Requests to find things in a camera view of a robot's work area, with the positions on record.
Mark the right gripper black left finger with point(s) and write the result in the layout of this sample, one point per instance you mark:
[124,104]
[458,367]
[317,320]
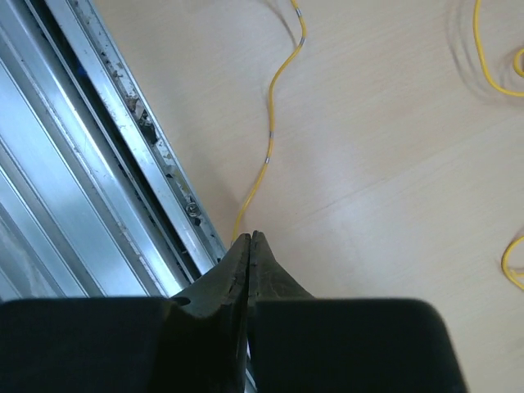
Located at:
[204,335]

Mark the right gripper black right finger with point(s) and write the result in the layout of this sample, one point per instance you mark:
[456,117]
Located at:
[301,343]

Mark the aluminium frame rail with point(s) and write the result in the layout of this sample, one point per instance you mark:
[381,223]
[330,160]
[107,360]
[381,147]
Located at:
[94,201]

